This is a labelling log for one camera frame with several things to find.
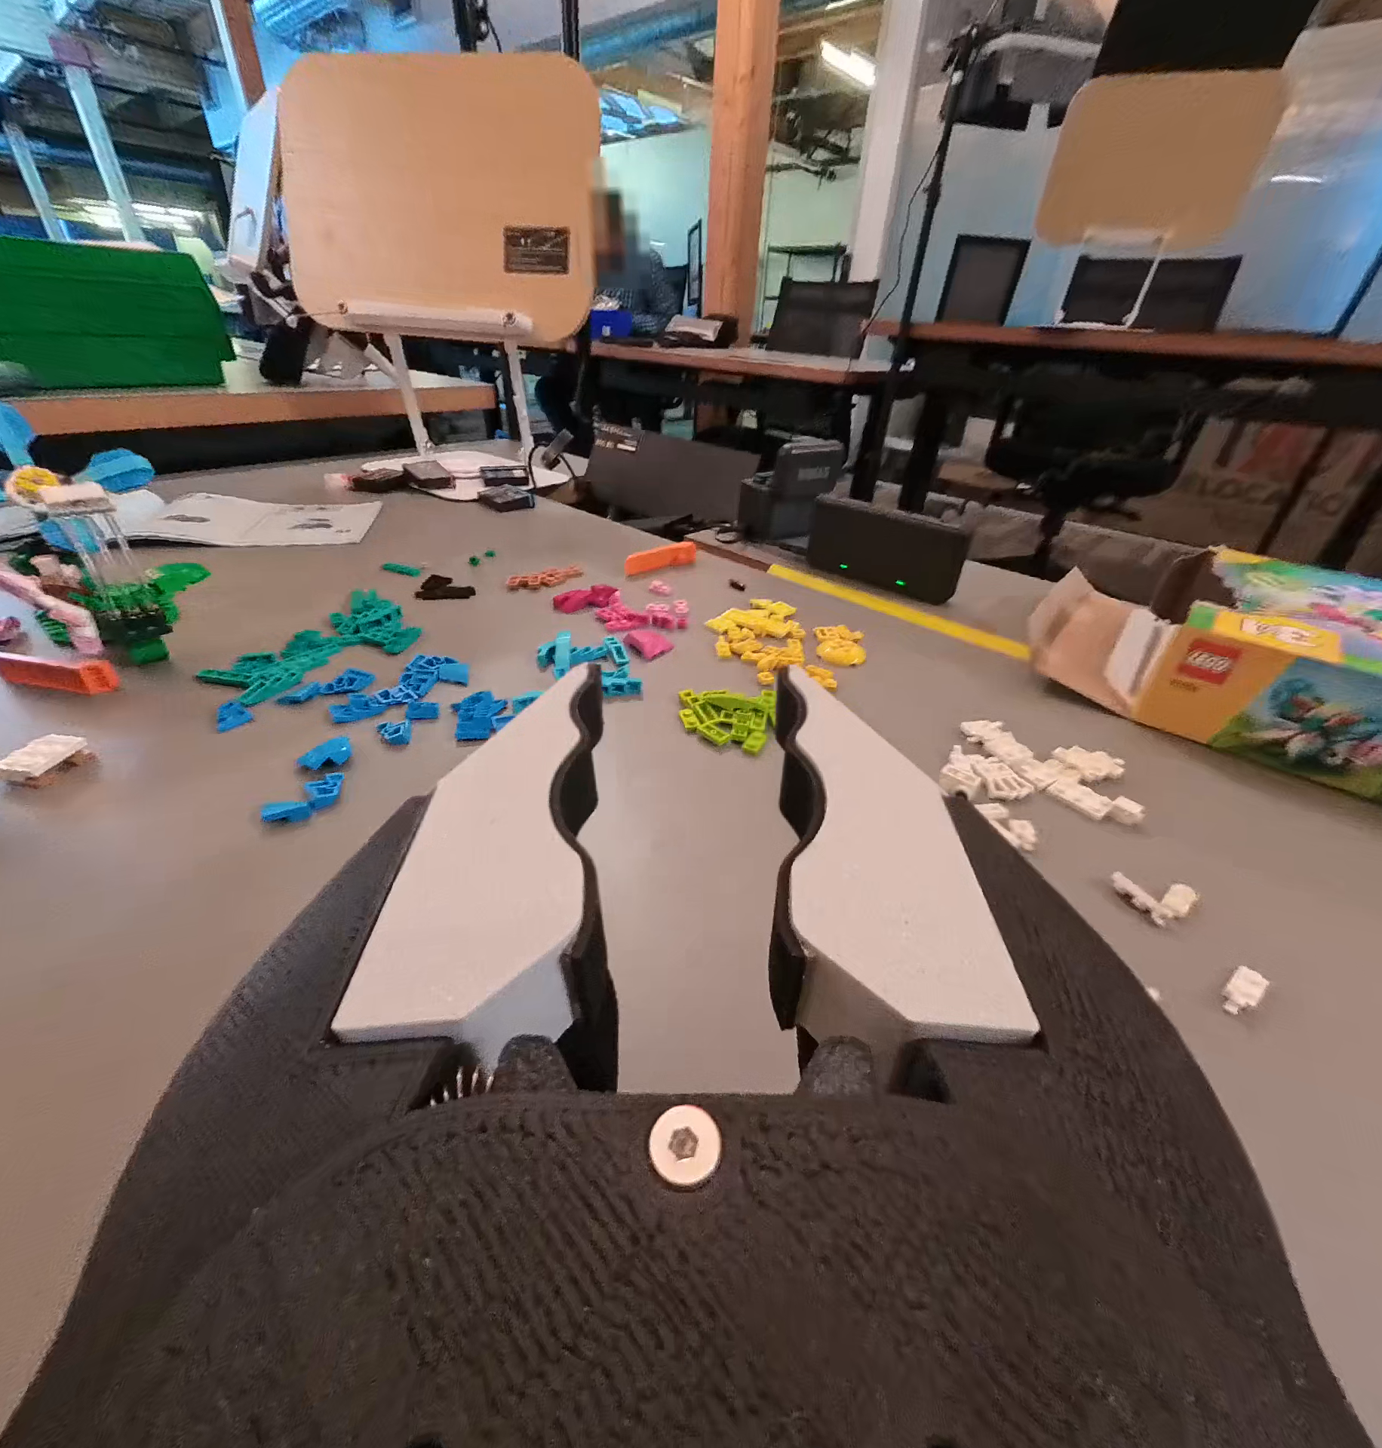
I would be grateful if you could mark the small wooden board on stand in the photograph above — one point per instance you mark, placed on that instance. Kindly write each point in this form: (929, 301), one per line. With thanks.
(1162, 153)

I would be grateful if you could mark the large wooden board on stand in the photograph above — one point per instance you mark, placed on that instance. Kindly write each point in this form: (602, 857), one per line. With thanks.
(431, 193)

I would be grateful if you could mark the pile of blue lego pieces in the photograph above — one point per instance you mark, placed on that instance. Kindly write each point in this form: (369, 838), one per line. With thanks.
(403, 702)

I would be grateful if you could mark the pile of green lego pieces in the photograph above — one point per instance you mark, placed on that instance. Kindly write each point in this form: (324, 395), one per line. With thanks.
(363, 623)

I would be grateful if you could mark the black flat battery pack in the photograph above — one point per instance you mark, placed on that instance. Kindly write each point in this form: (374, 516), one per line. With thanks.
(505, 497)

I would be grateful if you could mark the pile of white lego pieces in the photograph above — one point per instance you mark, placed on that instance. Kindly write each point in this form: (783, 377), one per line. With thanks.
(1042, 775)

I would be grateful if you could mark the pile of pink lego pieces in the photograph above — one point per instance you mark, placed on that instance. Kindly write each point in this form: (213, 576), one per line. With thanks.
(623, 616)

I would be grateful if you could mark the white and tan lego plate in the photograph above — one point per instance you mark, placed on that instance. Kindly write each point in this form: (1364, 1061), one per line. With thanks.
(38, 759)

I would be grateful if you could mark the green fabric box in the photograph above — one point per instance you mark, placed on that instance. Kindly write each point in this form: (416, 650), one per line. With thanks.
(80, 311)

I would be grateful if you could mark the yellow tape strip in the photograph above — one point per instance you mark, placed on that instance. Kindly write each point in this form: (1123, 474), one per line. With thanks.
(906, 612)

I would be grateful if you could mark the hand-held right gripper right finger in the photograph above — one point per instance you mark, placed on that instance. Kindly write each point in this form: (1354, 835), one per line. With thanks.
(895, 906)

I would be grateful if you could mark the pile of lime lego pieces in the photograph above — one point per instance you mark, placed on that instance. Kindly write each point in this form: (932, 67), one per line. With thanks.
(723, 715)

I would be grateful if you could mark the black mesh chair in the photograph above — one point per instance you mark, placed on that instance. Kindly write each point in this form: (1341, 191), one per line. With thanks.
(822, 317)

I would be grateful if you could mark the partly built lego model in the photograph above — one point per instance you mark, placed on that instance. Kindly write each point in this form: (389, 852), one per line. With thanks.
(114, 600)

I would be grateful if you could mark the black light stand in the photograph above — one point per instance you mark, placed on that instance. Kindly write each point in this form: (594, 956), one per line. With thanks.
(917, 261)

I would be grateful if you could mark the long wooden desk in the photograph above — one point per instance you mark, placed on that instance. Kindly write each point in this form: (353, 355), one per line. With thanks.
(1155, 345)

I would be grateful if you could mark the black charger box green lights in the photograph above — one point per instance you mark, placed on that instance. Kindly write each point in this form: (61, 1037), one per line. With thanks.
(890, 548)

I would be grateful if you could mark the cluster of brown lego pieces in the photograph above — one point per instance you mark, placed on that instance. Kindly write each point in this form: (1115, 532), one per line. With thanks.
(544, 579)

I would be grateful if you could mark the cluster of black lego pieces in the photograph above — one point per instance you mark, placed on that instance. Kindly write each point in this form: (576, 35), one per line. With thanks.
(442, 587)

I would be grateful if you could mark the black office chair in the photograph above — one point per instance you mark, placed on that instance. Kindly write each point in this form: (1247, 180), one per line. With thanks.
(1082, 442)

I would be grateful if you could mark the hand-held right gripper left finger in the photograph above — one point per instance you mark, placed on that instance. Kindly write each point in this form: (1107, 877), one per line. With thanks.
(465, 906)

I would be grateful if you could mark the black carrying case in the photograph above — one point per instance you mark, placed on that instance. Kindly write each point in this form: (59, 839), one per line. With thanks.
(669, 476)

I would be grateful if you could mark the small dark green lego pieces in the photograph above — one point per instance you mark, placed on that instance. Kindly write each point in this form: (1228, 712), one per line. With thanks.
(403, 570)

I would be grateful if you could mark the black battery device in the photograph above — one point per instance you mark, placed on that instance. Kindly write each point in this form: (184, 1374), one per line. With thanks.
(791, 487)

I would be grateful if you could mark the colourful lego set box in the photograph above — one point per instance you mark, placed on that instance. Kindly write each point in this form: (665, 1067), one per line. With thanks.
(1279, 679)

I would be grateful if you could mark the orange lego brick separator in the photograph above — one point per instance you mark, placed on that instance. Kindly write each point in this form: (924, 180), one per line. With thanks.
(660, 558)

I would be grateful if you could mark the orange lego slope brick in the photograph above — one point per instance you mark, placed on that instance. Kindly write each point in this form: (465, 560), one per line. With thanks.
(58, 675)

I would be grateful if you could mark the pile of yellow lego pieces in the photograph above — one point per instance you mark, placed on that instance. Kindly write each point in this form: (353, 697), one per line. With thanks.
(765, 636)

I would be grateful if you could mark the lego instruction booklet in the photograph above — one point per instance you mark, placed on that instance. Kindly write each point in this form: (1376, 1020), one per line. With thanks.
(261, 523)

